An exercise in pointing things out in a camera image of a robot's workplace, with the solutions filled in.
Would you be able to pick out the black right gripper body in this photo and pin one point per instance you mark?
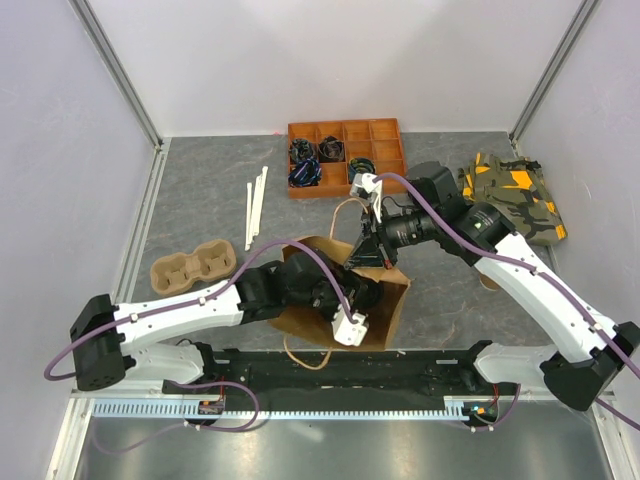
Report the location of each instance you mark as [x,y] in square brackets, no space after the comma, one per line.
[383,236]

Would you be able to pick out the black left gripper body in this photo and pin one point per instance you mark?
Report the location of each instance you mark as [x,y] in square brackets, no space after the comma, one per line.
[326,299]

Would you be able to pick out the brown paper bag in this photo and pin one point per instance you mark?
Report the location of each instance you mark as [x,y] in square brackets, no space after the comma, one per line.
[383,318]

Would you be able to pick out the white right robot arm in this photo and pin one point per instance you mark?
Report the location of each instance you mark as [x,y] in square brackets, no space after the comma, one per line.
[588,349]

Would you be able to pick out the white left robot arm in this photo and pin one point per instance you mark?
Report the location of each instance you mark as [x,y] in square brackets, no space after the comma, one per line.
[129,341]

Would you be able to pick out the green yellow cup sleeve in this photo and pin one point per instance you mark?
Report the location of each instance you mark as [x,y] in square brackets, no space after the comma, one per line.
[359,165]

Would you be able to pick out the orange compartment tray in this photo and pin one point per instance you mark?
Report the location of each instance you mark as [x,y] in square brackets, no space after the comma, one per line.
[378,139]

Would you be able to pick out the blue striped cup sleeve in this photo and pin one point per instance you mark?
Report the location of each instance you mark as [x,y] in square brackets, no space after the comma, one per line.
[306,173]

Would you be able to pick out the brown black cup sleeve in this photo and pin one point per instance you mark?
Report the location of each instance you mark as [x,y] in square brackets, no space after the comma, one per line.
[331,150]

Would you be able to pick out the dark patterned cup sleeve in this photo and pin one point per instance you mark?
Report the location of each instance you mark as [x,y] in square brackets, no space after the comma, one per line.
[301,149]

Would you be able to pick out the stack of paper cups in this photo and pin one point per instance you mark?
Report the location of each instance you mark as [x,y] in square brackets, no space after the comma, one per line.
[488,283]

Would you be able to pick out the camouflage cloth bag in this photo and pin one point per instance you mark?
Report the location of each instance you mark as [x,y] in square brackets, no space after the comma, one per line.
[517,189]

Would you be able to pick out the cardboard cup carrier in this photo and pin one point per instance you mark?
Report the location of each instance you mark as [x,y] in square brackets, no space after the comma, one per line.
[209,262]

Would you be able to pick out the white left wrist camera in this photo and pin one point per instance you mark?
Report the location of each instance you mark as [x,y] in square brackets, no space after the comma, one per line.
[349,332]

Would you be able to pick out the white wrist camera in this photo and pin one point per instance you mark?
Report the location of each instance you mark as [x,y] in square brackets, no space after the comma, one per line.
[366,187]
[349,332]

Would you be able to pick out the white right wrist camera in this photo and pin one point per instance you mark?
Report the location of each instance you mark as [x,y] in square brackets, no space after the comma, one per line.
[366,187]

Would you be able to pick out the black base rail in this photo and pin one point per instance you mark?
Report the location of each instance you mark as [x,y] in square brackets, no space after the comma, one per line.
[355,381]

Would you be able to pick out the slotted cable duct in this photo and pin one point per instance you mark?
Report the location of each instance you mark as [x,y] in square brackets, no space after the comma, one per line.
[453,410]

